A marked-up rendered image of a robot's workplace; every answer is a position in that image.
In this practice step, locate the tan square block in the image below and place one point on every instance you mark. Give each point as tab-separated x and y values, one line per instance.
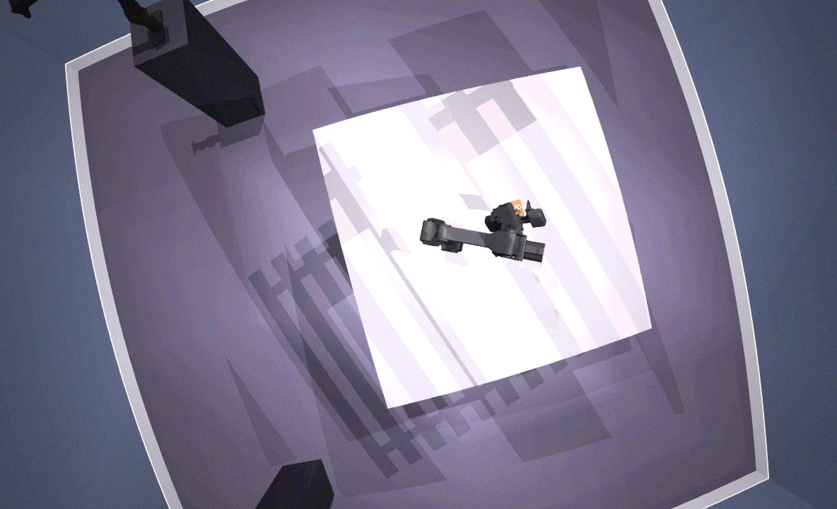
516	203

